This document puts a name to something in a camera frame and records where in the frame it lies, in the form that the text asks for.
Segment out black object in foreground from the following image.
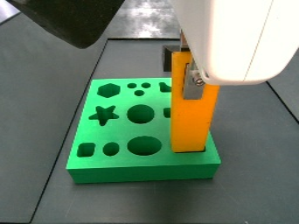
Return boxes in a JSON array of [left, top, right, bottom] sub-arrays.
[[5, 0, 125, 48]]

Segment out green shape-sorter board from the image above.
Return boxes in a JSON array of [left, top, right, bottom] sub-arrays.
[[66, 78, 220, 184]]

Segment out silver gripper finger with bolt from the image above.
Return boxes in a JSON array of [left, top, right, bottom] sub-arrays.
[[181, 60, 204, 100]]

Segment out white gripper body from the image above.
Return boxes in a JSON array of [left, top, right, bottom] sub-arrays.
[[169, 0, 299, 85]]

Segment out yellow rectangular block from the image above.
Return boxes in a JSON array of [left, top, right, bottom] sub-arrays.
[[171, 52, 220, 152]]

